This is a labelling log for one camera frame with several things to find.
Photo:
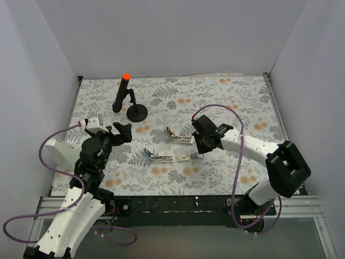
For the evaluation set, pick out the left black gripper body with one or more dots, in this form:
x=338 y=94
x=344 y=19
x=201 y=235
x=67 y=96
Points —
x=118 y=134

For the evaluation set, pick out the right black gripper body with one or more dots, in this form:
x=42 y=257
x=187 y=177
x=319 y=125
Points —
x=202 y=143

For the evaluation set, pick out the staple tray with staples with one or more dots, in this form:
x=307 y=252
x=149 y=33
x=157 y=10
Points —
x=195 y=156

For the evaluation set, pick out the white staple box sleeve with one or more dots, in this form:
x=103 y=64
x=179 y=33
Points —
x=183 y=157

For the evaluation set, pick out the beige green stapler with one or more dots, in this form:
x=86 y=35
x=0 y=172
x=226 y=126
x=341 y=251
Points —
x=177 y=139

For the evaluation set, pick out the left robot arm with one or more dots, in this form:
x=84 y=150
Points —
x=85 y=201

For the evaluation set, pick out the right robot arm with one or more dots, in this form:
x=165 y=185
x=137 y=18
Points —
x=287 y=169

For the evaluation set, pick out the black microphone desk stand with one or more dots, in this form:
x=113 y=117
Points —
x=136 y=112

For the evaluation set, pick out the black microphone orange tip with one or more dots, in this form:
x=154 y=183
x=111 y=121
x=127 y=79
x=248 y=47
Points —
x=122 y=93

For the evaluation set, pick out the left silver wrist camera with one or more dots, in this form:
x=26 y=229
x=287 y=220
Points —
x=94 y=124

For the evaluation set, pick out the white angled bracket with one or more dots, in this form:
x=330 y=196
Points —
x=63 y=154

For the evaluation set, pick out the black base frame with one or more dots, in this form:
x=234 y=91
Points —
x=184 y=210

